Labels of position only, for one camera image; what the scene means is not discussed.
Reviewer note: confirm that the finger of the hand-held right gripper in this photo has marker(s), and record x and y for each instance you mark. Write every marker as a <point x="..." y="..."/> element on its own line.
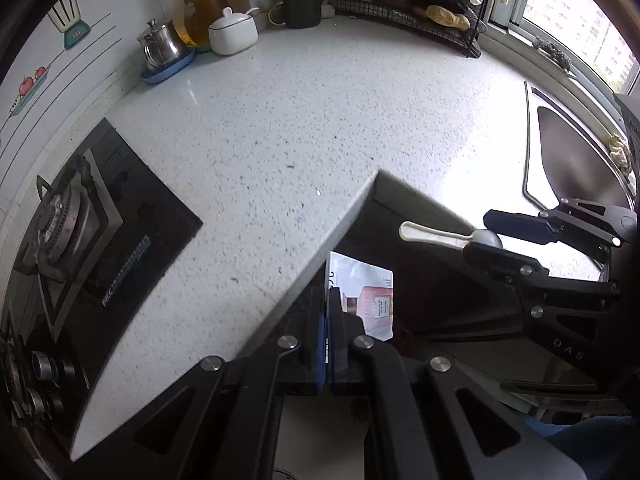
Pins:
<point x="495" y="260"/>
<point x="520" y="227"/>

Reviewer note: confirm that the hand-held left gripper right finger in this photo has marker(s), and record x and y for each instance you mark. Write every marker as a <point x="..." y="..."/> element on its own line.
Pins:
<point x="336" y="355"/>

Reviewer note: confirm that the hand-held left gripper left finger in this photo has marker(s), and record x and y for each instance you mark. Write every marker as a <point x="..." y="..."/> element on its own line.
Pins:
<point x="320" y="350"/>

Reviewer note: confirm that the white plastic spoon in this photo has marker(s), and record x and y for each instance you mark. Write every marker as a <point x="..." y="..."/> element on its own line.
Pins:
<point x="430" y="234"/>

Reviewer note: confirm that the white printed packet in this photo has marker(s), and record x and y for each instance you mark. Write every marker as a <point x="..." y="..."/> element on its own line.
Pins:
<point x="365" y="290"/>

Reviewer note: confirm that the stainless steel sink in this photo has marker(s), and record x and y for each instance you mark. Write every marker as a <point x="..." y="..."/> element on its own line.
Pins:
<point x="565" y="160"/>

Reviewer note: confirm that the person's leg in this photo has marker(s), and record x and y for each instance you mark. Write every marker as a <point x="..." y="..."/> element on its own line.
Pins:
<point x="595" y="445"/>

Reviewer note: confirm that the crumpled rag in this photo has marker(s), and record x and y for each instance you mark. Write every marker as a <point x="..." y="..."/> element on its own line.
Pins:
<point x="620" y="152"/>

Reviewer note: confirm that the dark scrubber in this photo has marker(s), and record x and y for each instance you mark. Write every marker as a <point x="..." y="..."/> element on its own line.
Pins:
<point x="552" y="52"/>

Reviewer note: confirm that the ginger root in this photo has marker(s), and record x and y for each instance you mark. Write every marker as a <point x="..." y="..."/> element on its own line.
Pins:
<point x="447" y="16"/>

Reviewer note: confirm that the window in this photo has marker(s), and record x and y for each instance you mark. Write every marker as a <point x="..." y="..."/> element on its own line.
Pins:
<point x="575" y="5"/>

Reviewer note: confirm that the black gas stove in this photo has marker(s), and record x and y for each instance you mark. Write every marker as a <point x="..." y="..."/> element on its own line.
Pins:
<point x="100" y="240"/>

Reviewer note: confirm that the dark green mug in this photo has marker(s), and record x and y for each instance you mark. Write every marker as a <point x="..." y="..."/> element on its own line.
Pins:
<point x="300" y="10"/>

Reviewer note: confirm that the blue saucer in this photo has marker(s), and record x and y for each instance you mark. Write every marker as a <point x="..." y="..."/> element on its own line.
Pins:
<point x="165" y="74"/>

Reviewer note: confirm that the white sugar bowl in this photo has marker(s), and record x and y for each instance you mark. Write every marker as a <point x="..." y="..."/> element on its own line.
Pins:
<point x="232" y="30"/>

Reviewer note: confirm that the steel teapot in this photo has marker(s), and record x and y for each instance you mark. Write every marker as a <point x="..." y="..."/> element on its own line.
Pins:
<point x="162" y="45"/>

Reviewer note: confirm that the glass oil bottle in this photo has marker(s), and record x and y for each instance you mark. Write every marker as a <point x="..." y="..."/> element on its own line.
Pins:
<point x="200" y="10"/>

